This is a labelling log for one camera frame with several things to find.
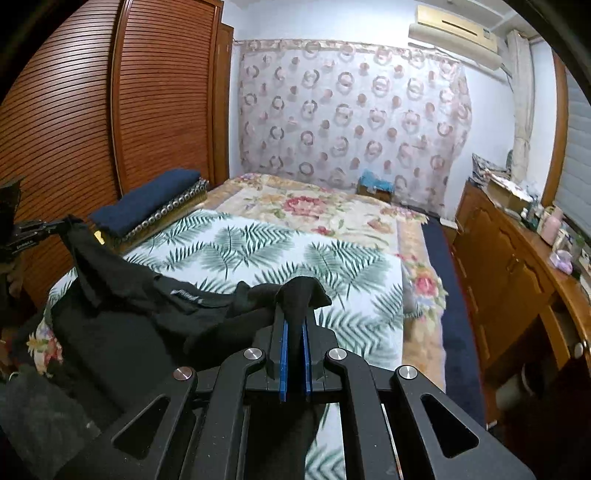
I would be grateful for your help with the beige wall air conditioner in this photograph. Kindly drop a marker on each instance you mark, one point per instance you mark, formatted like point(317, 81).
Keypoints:
point(452, 32)

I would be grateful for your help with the dark grey cloth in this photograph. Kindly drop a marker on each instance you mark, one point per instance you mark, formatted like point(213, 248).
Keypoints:
point(41, 415)

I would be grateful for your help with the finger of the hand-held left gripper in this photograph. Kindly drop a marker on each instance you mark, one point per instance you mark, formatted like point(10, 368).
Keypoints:
point(44, 230)

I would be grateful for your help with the wooden sideboard cabinet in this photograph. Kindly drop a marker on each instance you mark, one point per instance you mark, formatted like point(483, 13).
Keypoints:
point(498, 277)

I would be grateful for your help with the small cardboard box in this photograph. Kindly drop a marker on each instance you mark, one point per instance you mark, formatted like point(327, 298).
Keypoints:
point(374, 194)

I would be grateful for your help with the leaf print blanket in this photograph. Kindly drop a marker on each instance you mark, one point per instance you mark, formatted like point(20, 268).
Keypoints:
point(258, 258)

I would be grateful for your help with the floral blanket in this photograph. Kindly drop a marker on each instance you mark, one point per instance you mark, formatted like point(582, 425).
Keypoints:
point(323, 203)

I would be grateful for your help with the navy bed sheet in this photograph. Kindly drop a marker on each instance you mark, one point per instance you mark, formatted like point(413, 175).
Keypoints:
point(455, 323)

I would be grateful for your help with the patterned cushion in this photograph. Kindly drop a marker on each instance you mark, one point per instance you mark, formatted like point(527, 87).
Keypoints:
point(489, 168)

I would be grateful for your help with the purple tissue pack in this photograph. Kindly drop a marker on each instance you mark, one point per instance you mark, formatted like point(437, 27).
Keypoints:
point(562, 261)

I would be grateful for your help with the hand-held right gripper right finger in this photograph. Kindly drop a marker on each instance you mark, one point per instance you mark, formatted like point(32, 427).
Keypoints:
point(307, 360)

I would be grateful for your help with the beige window curtain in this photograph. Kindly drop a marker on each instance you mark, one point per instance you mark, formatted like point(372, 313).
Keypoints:
point(521, 101)

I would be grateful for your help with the light blue cloth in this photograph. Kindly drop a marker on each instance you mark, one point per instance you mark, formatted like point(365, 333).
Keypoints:
point(376, 179)

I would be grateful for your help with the wooden louvered wardrobe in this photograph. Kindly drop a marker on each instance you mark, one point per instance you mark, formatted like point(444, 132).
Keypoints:
point(69, 115)

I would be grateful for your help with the navy blue folded blanket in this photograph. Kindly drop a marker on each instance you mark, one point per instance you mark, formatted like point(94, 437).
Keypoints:
point(147, 198)
point(181, 204)

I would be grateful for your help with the black printed t-shirt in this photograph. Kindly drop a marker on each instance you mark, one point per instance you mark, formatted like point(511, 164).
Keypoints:
point(138, 314)

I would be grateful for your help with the pink bottle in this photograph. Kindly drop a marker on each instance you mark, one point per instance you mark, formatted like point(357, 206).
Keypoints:
point(551, 226)

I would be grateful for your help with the open cardboard box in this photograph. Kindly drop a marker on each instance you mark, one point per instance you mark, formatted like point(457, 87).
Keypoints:
point(508, 194)

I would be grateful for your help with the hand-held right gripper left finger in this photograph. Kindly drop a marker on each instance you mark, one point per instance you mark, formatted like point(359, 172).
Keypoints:
point(285, 360)

